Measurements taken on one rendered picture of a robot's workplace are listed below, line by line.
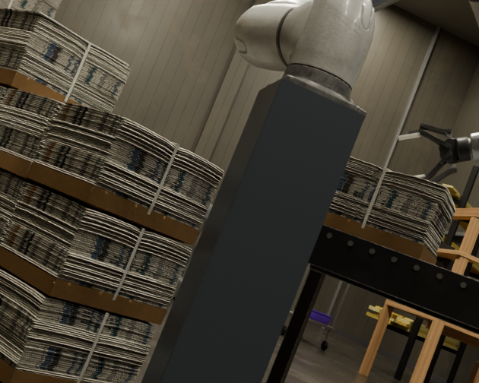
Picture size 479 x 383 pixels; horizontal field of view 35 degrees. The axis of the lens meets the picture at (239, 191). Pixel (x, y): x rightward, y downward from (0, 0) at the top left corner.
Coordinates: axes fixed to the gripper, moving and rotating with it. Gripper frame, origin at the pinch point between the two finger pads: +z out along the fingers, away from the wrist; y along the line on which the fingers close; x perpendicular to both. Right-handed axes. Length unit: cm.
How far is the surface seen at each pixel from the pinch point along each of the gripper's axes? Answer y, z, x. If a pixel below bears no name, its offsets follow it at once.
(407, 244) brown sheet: 29.7, 0.5, -15.0
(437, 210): 20.7, -8.8, -12.9
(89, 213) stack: 24, 67, -81
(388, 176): 8.6, 3.8, -13.3
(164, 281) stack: 38, 61, -52
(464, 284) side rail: 44, -14, -24
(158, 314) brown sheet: 46, 64, -50
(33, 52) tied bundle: -32, 97, -58
